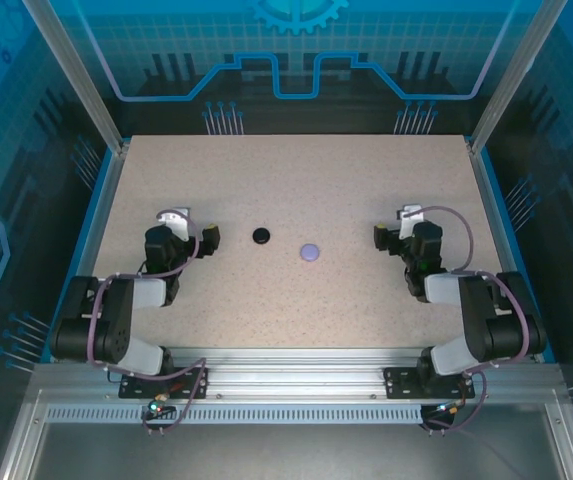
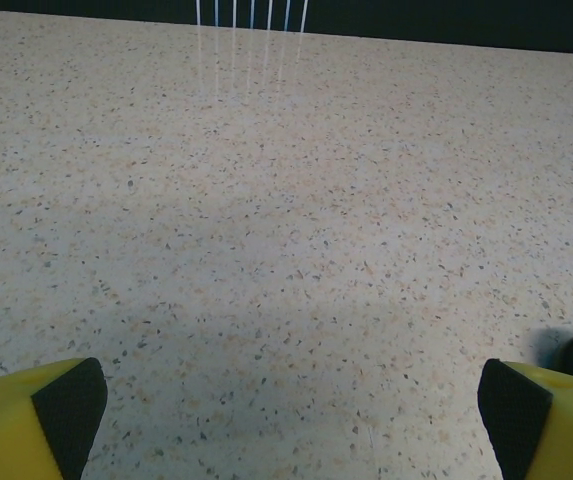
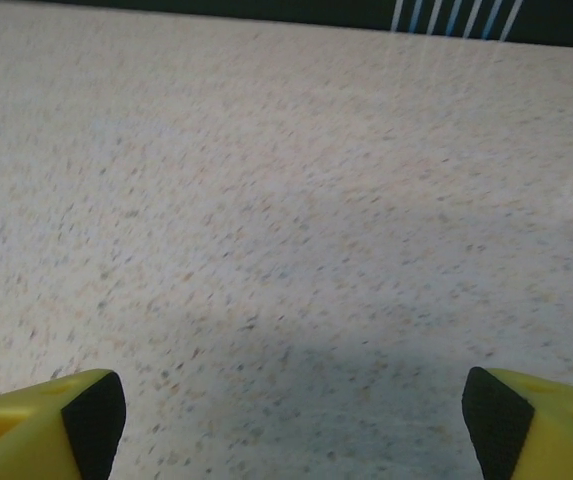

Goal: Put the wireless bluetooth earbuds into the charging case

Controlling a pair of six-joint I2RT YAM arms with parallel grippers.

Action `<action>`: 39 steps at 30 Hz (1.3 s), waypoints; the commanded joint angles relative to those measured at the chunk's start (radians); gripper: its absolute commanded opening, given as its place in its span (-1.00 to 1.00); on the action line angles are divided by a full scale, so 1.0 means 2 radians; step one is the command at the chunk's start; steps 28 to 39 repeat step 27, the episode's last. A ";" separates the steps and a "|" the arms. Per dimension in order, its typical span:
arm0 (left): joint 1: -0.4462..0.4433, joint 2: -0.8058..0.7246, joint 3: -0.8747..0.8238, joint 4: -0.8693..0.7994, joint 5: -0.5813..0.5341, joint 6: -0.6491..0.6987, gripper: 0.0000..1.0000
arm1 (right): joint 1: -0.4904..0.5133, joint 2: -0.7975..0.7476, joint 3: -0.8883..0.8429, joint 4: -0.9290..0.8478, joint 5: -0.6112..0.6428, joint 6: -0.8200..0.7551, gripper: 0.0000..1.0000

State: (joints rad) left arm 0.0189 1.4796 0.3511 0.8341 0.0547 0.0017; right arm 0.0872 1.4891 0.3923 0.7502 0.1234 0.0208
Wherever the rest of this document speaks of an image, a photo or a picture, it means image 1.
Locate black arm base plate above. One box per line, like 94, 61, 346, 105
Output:
383, 366, 477, 400
117, 366, 211, 400

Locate slotted grey cable duct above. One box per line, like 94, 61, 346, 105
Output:
44, 404, 435, 426

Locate blue aluminium table side rail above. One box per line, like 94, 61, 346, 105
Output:
467, 139, 547, 364
40, 139, 132, 364

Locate small wired connector with LED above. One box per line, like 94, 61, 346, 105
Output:
423, 399, 470, 424
141, 394, 176, 421

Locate aluminium frame post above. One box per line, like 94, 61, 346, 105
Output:
20, 0, 131, 154
467, 0, 570, 154

